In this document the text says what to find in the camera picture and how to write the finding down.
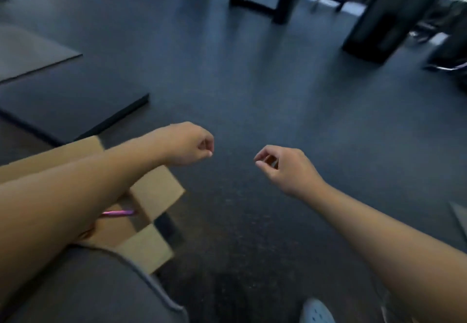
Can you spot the person's left hand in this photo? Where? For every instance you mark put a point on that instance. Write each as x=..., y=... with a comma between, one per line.
x=182, y=144

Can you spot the person's right hand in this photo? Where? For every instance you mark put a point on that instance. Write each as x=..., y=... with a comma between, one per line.
x=292, y=173

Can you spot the person's right thumb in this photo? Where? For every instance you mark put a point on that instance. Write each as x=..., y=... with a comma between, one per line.
x=265, y=170

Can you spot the person's left thumb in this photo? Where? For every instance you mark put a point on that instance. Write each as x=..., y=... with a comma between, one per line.
x=205, y=155

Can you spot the person's right forearm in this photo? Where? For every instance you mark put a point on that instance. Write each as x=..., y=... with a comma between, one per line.
x=401, y=253

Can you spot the person's left forearm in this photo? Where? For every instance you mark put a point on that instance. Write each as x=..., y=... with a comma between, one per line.
x=73, y=202

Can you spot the brown cardboard box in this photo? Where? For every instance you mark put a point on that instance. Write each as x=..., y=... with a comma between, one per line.
x=157, y=191

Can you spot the pink tool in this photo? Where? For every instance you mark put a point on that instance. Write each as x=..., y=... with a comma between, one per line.
x=118, y=212

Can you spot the black floor mat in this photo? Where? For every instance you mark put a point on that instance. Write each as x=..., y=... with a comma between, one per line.
x=65, y=107

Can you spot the person's white shoe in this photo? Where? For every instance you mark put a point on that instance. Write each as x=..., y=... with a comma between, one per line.
x=316, y=313

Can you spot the person's grey shorts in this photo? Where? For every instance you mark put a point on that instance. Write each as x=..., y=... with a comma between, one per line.
x=91, y=290

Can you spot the grey flat board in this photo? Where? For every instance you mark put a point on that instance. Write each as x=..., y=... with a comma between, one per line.
x=460, y=217

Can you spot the black pillar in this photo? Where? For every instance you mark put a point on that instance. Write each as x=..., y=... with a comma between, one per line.
x=394, y=12

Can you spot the grey floor mat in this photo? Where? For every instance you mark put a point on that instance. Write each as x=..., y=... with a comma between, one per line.
x=29, y=52

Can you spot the dark exercise machine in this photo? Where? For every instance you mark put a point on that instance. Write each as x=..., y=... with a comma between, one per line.
x=450, y=52

